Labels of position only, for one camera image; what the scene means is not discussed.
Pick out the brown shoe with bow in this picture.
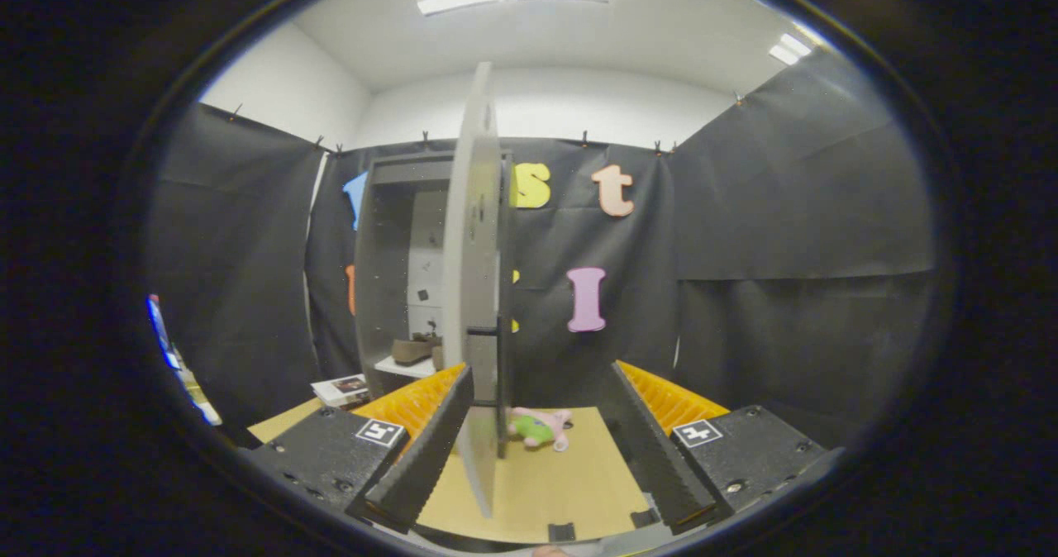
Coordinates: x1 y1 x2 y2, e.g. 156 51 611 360
391 336 436 366

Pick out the white book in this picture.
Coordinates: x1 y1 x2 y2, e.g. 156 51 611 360
311 374 370 407

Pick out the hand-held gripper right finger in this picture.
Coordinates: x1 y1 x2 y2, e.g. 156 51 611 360
597 360 846 536

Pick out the black backdrop cloth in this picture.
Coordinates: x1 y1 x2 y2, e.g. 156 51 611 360
147 45 939 459

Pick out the green pink plush toy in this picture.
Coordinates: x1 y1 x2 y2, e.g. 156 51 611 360
508 407 574 453

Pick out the small ceiling light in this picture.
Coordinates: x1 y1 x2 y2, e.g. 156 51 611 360
767 32 815 66

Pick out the black door handle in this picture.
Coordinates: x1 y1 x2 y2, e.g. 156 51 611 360
465 316 512 460

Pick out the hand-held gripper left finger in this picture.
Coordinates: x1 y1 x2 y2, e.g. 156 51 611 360
246 363 476 535

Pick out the grey shoe cabinet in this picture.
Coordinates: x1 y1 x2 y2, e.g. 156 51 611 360
354 150 515 401

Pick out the white shoe cabinet door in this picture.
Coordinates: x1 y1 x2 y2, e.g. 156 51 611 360
441 61 515 519

